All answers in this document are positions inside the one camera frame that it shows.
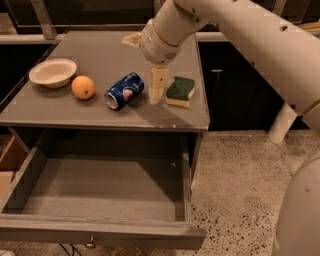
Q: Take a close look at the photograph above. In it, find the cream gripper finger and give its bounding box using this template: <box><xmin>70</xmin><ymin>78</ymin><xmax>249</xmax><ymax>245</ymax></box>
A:
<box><xmin>122</xmin><ymin>32</ymin><xmax>141</xmax><ymax>47</ymax></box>
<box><xmin>148</xmin><ymin>64</ymin><xmax>169</xmax><ymax>104</ymax></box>

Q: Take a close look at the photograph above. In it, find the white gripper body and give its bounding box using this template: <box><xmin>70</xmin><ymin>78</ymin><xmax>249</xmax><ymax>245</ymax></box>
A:
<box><xmin>140</xmin><ymin>19</ymin><xmax>181</xmax><ymax>64</ymax></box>

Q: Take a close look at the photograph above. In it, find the blue pepsi can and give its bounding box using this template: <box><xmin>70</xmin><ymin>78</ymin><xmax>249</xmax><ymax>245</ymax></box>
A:
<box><xmin>105</xmin><ymin>72</ymin><xmax>144</xmax><ymax>110</ymax></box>

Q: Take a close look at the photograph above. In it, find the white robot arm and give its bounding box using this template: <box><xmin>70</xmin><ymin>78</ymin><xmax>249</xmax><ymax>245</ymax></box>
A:
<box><xmin>123</xmin><ymin>0</ymin><xmax>320</xmax><ymax>256</ymax></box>

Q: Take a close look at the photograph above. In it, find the grey open top drawer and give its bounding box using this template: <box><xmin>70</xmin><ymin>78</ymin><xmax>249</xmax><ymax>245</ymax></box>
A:
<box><xmin>0</xmin><ymin>129</ymin><xmax>206</xmax><ymax>250</ymax></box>

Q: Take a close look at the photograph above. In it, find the metal drawer knob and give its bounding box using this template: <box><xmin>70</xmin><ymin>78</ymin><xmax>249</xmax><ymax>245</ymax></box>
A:
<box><xmin>85</xmin><ymin>236</ymin><xmax>96</xmax><ymax>249</ymax></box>

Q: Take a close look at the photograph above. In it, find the green yellow sponge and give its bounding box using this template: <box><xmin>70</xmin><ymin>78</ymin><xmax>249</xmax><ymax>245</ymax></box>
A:
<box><xmin>165</xmin><ymin>76</ymin><xmax>195</xmax><ymax>108</ymax></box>

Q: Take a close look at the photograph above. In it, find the grey cabinet counter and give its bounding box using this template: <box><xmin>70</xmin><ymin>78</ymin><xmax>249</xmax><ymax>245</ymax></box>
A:
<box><xmin>0</xmin><ymin>31</ymin><xmax>209</xmax><ymax>131</ymax></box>

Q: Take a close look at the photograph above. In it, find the orange fruit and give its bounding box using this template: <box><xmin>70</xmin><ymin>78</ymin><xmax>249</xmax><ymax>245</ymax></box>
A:
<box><xmin>71</xmin><ymin>76</ymin><xmax>96</xmax><ymax>100</ymax></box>

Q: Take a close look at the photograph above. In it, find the white paper bowl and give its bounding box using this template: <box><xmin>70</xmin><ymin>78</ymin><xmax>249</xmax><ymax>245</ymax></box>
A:
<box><xmin>29</xmin><ymin>59</ymin><xmax>77</xmax><ymax>89</ymax></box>

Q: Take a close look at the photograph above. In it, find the glass railing with metal posts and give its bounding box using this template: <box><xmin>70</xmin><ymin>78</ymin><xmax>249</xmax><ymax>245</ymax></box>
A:
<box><xmin>0</xmin><ymin>0</ymin><xmax>320</xmax><ymax>34</ymax></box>

